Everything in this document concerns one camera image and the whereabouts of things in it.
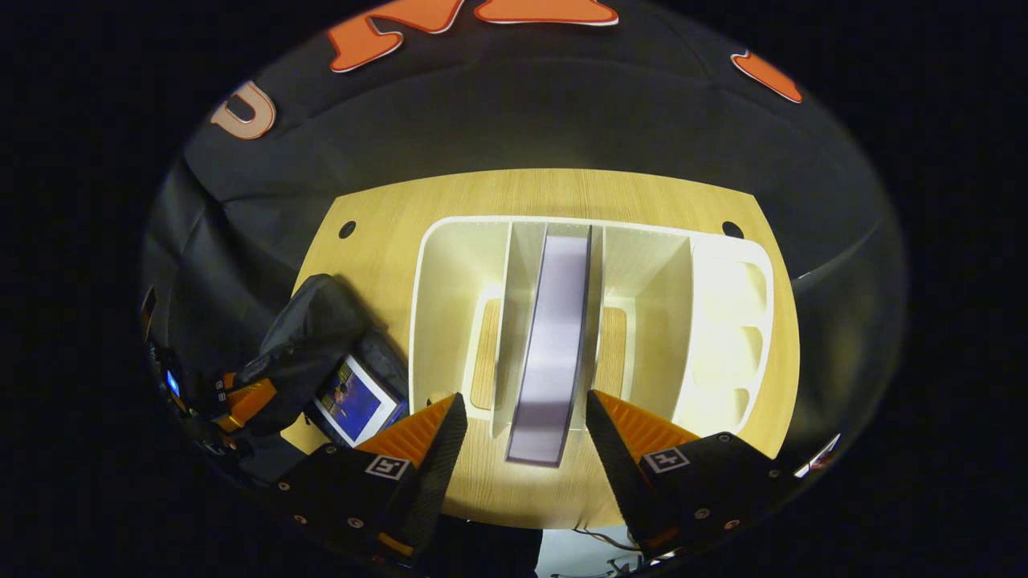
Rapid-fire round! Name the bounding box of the black schoolbag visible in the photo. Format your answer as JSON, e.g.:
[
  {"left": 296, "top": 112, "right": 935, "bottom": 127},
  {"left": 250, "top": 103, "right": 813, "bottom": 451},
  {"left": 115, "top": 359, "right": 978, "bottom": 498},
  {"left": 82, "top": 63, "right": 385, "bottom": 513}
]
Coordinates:
[{"left": 233, "top": 273, "right": 410, "bottom": 482}]

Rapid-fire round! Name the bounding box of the blue picture cover book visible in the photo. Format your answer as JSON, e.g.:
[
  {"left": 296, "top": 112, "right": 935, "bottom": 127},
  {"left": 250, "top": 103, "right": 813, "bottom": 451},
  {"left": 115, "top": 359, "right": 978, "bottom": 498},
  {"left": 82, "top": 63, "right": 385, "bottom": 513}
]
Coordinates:
[{"left": 312, "top": 353, "right": 408, "bottom": 449}]

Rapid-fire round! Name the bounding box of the white printed board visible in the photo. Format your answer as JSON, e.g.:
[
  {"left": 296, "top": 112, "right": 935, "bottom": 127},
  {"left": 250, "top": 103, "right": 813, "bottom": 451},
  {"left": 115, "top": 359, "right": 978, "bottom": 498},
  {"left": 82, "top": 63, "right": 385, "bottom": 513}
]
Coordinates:
[{"left": 793, "top": 433, "right": 842, "bottom": 479}]

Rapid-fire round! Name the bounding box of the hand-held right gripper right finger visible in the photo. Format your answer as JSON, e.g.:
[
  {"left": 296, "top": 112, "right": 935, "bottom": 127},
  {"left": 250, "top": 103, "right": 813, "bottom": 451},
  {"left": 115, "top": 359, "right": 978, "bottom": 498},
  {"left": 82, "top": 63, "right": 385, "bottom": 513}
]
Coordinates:
[{"left": 585, "top": 389, "right": 804, "bottom": 559}]

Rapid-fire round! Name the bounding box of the white bookshelf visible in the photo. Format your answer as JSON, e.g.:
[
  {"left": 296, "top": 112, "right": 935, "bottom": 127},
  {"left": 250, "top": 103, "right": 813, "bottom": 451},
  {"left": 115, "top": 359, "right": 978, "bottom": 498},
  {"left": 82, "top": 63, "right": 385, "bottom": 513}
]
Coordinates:
[{"left": 408, "top": 215, "right": 776, "bottom": 441}]

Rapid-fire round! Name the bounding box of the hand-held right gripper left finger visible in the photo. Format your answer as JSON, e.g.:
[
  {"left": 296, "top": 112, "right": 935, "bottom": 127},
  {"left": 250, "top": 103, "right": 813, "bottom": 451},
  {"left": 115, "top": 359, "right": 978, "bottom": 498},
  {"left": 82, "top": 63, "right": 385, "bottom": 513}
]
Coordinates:
[{"left": 273, "top": 392, "right": 469, "bottom": 563}]

